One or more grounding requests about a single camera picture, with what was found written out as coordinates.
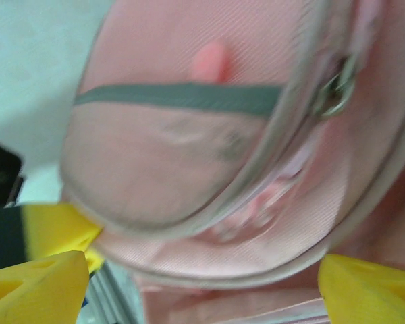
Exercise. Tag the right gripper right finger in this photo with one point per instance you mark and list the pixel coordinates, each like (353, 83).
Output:
(368, 297)

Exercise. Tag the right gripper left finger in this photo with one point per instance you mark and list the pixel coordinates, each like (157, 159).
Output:
(37, 293)

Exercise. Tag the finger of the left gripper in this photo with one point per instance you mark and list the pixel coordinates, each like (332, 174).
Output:
(94, 261)
(54, 229)

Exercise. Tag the pink backpack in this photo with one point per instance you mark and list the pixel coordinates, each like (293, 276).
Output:
(222, 152)

